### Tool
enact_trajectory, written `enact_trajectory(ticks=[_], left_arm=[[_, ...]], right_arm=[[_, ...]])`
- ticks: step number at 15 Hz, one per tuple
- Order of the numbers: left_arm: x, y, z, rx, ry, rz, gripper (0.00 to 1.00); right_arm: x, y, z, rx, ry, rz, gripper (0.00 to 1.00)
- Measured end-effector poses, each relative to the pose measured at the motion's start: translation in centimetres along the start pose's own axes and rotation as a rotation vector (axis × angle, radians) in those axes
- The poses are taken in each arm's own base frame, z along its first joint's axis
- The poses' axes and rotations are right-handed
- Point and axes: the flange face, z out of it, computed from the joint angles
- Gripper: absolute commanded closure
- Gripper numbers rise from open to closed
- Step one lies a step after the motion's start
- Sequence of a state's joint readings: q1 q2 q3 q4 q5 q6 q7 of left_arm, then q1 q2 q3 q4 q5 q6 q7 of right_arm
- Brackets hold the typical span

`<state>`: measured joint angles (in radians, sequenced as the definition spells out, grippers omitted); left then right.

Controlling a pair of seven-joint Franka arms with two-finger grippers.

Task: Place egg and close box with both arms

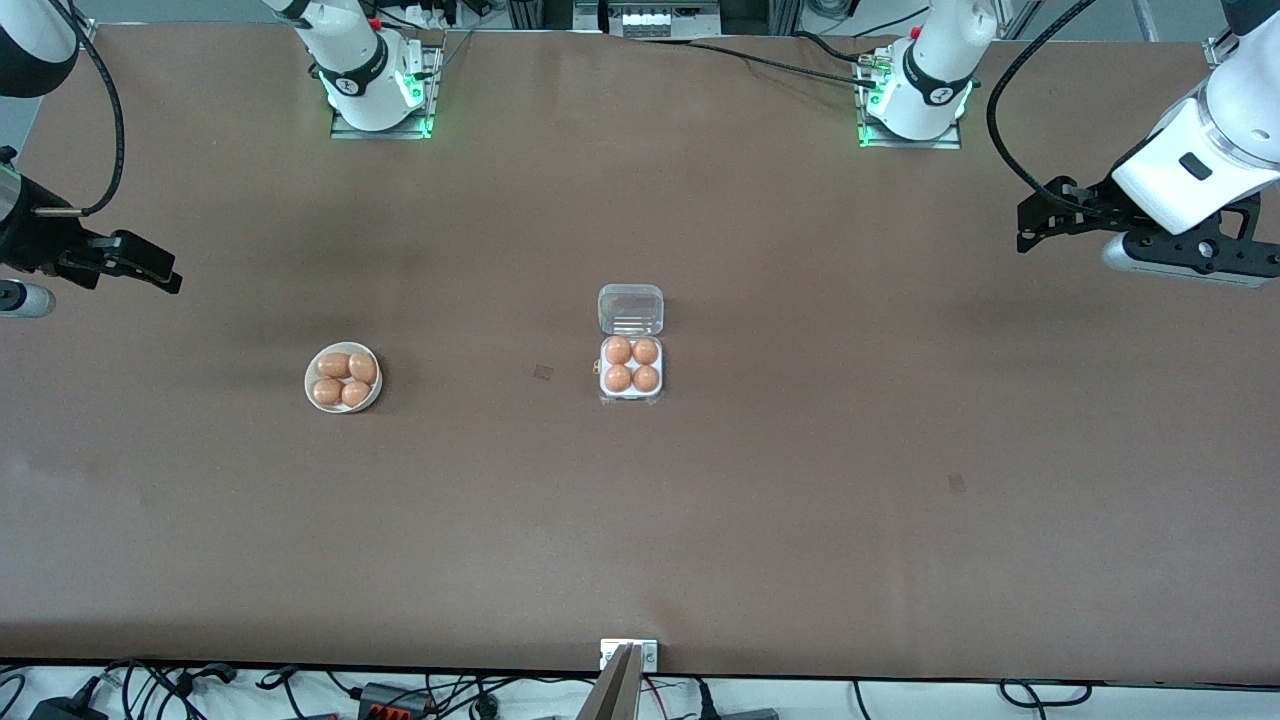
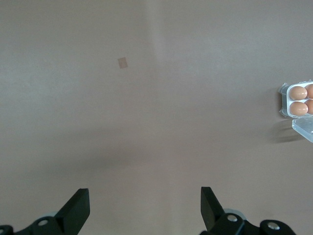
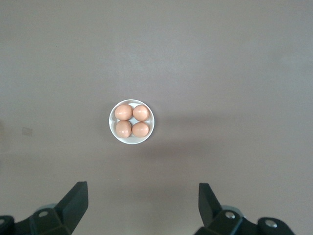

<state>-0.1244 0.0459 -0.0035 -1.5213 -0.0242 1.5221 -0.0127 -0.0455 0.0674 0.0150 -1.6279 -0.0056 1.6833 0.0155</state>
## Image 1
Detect clear plastic egg box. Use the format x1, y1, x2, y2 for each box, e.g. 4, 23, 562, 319
590, 284, 667, 406

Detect black box orange connectors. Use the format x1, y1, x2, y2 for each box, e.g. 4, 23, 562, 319
358, 683, 437, 720

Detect white round bowl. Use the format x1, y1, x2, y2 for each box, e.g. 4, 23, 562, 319
304, 341, 384, 415

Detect white electrical terminal block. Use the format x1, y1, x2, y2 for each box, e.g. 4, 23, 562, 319
622, 0, 721, 39

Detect black power adapter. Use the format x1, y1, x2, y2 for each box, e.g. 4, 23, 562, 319
28, 695, 106, 720

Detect grey metal pole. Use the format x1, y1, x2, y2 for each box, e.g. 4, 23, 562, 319
575, 643, 643, 720

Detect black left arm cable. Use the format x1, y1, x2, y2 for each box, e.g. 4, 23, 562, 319
986, 0, 1099, 206

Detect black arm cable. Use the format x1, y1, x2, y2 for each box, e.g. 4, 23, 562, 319
30, 0, 126, 217
986, 0, 1099, 206

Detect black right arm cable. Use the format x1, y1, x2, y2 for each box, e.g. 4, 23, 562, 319
30, 0, 126, 217

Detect short black table cable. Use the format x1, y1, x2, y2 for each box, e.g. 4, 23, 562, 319
795, 31, 873, 65

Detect long black table cable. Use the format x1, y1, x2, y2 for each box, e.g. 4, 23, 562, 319
640, 36, 873, 89

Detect black tangled floor cable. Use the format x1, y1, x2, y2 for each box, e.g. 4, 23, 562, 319
98, 658, 241, 720

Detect black looped floor cable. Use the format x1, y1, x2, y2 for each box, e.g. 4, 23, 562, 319
998, 679, 1093, 713

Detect metal table edge bracket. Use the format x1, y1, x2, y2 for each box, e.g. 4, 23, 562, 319
600, 638, 659, 673

